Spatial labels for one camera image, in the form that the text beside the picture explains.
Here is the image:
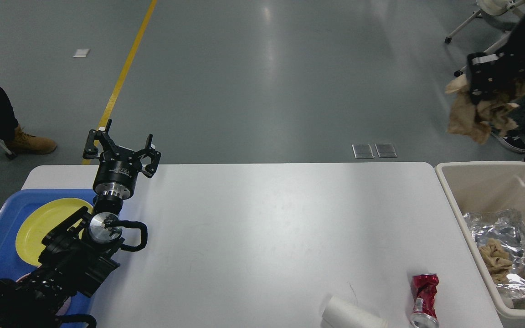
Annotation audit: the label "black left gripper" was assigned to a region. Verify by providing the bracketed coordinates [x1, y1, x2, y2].
[83, 120, 162, 200]

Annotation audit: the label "white floor marker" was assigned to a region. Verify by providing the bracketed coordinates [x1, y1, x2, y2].
[73, 48, 90, 58]

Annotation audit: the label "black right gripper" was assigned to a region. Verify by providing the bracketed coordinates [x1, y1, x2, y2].
[466, 14, 525, 105]

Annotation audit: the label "yellow plate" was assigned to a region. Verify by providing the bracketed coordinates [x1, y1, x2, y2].
[15, 198, 93, 267]

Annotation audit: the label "office chair base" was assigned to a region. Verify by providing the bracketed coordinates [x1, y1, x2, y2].
[444, 0, 525, 77]

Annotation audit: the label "metal floor socket plates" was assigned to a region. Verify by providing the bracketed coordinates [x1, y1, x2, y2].
[351, 143, 398, 159]

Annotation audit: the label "white paper cup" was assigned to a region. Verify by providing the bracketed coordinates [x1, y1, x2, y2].
[322, 296, 388, 328]

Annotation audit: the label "metal can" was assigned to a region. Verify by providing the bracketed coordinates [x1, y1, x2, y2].
[410, 297, 439, 328]

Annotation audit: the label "red wrapper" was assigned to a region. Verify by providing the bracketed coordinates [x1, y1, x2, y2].
[411, 273, 439, 321]

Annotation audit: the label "foil sheet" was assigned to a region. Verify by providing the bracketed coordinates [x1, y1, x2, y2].
[463, 208, 525, 300]

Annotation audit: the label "beige plastic bin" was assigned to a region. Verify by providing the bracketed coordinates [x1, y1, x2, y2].
[435, 161, 525, 328]

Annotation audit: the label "blue plastic tray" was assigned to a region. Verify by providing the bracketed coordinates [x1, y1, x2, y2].
[0, 189, 110, 328]

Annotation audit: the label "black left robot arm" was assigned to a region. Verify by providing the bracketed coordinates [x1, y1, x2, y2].
[0, 120, 162, 328]

